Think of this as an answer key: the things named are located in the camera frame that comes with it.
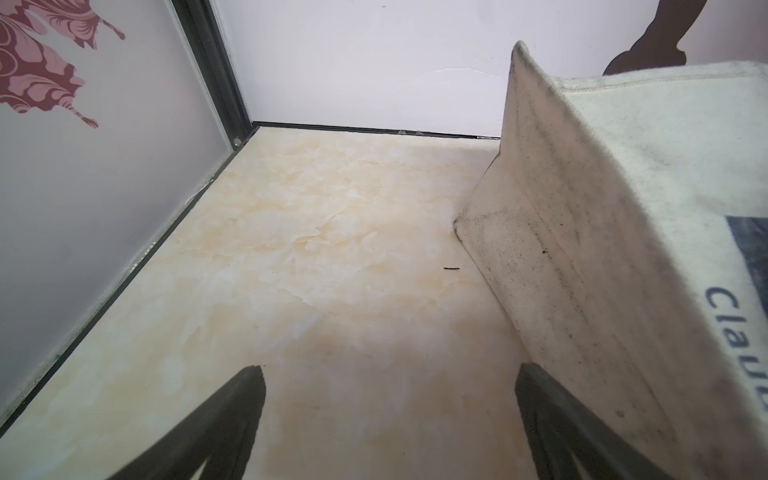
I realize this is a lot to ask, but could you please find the cream canvas grocery bag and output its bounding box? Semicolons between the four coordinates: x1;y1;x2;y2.
454;42;767;479

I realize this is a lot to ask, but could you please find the black metal frame post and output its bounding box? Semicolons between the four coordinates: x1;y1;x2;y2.
171;0;254;150

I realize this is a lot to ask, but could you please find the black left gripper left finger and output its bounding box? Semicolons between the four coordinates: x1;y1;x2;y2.
112;366;267;479

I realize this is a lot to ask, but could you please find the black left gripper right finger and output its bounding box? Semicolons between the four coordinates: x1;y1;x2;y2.
515;363;669;479

